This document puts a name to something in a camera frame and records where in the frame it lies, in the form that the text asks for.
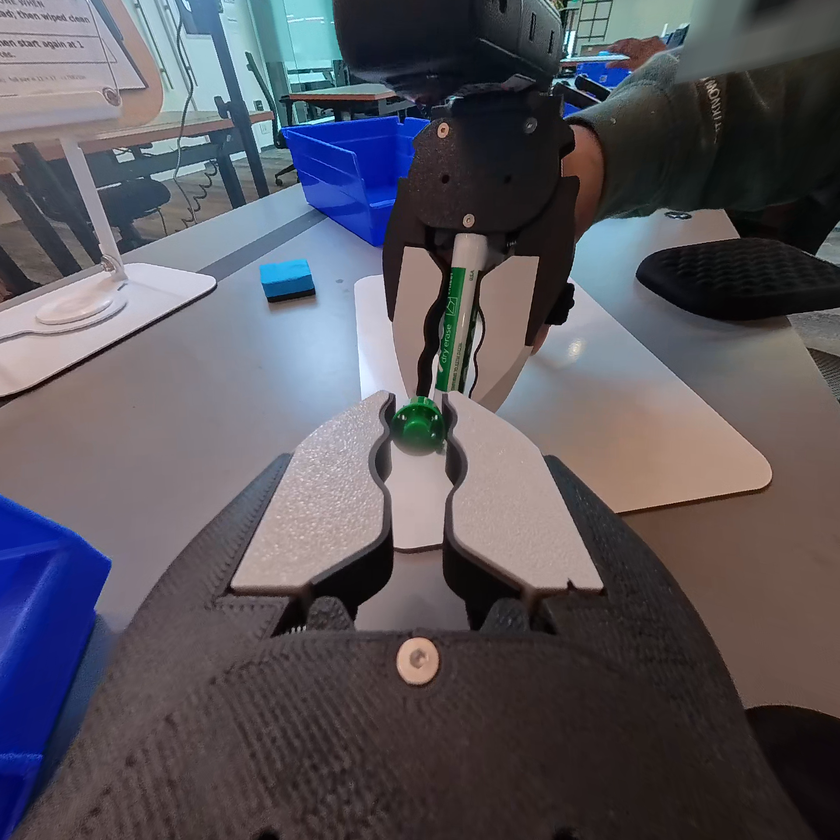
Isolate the white whiteboard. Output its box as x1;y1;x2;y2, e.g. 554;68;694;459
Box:
354;274;773;553

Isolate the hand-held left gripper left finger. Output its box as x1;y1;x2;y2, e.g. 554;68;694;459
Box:
231;392;396;601

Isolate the black office chair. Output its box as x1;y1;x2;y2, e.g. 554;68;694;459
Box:
98;177;173;250

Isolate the wooden background desk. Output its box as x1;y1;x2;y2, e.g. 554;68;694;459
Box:
287;84;401;123
0;110;277;217

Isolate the black textured pad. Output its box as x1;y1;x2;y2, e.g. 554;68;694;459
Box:
745;705;840;840

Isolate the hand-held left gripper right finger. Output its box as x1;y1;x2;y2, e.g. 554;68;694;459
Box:
444;392;605;599

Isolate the black metal pole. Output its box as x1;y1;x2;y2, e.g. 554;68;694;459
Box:
197;0;271;210

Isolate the green dry erase marker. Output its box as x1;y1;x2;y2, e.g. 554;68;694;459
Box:
430;233;492;403

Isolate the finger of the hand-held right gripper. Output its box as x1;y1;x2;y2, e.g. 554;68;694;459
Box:
392;245;455;399
467;251;542;404

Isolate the green marker cap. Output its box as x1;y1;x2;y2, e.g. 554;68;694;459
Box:
392;395;449;455

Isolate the blue whiteboard eraser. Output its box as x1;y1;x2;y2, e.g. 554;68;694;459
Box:
259;259;317;304

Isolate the person's right forearm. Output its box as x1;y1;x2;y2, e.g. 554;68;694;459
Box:
570;49;756;227

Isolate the grey mesh chair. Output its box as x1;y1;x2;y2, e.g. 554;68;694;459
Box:
806;346;840;403

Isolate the white stand with base plate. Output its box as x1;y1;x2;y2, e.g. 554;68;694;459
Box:
0;138;217;399

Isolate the black honeycomb pad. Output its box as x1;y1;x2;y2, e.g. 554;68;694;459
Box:
635;238;840;322

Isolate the blue plastic bin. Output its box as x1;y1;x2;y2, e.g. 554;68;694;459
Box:
282;117;431;248
0;493;112;840

